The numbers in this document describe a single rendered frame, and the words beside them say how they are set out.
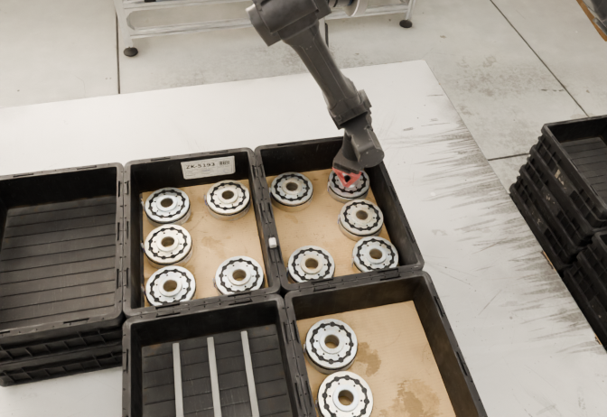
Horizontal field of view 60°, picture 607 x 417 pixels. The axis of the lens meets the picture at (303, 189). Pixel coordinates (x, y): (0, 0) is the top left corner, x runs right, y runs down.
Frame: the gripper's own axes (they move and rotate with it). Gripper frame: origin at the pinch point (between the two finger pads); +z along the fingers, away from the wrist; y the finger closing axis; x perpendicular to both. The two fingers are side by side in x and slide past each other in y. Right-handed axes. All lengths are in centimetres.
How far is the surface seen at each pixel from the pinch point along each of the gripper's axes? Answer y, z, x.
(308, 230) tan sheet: -16.4, 4.1, 3.3
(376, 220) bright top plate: -8.6, 1.0, -10.3
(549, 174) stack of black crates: 68, 40, -53
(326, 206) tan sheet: -7.7, 4.1, 2.5
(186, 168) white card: -17.8, -2.9, 35.2
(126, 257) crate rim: -46, -6, 30
